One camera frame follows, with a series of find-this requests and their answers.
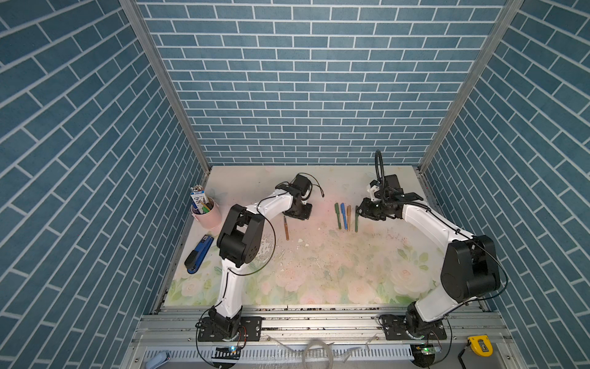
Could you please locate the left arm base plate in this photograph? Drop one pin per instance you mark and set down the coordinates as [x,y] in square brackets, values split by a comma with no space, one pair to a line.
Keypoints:
[220,328]

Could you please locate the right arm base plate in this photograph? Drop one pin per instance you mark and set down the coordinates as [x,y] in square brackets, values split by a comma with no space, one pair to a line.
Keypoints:
[400,328]

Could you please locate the light green pen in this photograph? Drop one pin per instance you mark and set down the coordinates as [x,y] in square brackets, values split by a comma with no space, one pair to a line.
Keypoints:
[337,211]

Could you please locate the yellow tape measure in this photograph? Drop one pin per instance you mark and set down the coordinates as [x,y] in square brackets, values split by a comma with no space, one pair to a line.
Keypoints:
[481,345]

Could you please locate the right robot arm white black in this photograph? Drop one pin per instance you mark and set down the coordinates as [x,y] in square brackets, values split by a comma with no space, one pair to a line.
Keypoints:
[469,270]

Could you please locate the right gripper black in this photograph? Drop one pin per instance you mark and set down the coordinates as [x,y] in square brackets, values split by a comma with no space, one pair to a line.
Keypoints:
[364,212]

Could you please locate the box in pen cup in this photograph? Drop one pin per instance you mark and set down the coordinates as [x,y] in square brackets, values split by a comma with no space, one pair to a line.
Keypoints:
[200,200]

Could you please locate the aluminium rail frame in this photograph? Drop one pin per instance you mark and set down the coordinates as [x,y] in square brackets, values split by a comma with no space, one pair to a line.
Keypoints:
[322,337]

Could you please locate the blue stapler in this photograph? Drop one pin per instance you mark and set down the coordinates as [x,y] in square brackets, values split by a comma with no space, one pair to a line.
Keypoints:
[196,257]

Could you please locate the pink pen holder cup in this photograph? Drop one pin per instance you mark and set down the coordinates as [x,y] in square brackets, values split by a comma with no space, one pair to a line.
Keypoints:
[208,215]

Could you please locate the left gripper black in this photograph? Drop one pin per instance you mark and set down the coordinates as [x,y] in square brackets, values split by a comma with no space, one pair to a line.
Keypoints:
[304,214]

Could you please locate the brown pen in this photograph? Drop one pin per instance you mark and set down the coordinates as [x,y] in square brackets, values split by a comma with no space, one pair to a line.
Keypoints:
[349,218]
[286,228]

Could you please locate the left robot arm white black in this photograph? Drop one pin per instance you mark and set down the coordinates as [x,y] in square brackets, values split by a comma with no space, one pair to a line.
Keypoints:
[240,240]

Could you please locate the blue pen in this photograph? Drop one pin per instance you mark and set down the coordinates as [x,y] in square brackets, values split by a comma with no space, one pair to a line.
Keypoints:
[343,210]

